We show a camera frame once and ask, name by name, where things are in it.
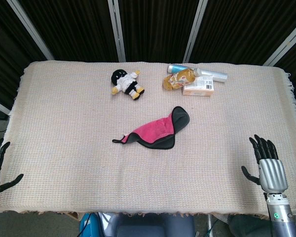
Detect blue and white tube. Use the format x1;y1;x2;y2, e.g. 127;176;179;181
166;63;188;74

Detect pink and black cloth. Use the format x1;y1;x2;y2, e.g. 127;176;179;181
112;106;191;151

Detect blue plastic object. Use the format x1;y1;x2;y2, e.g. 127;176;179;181
78;212;100;237

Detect black white plush doll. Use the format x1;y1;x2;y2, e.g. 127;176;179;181
110;70;146;101

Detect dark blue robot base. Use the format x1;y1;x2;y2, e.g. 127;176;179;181
115;214;195;237

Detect beige woven tablecloth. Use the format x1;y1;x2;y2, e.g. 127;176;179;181
1;60;296;219

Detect yellow tea bottle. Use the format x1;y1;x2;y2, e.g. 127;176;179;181
162;68;202;91

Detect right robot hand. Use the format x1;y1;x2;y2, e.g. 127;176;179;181
241;134;288;193

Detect peach face wash box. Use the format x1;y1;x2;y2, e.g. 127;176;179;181
182;76;216;97

